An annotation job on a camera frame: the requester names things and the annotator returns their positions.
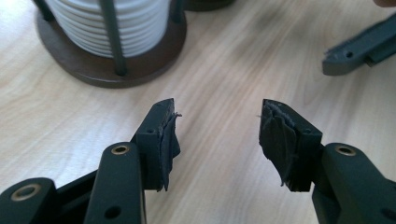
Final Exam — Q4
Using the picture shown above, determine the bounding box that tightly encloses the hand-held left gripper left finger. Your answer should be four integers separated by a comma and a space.
132, 98, 182, 192

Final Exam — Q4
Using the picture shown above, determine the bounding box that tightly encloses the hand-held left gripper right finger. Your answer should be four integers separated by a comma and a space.
258, 98, 324, 192

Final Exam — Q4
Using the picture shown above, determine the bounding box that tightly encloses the stack of white cups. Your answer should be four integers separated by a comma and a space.
46, 0, 172, 59

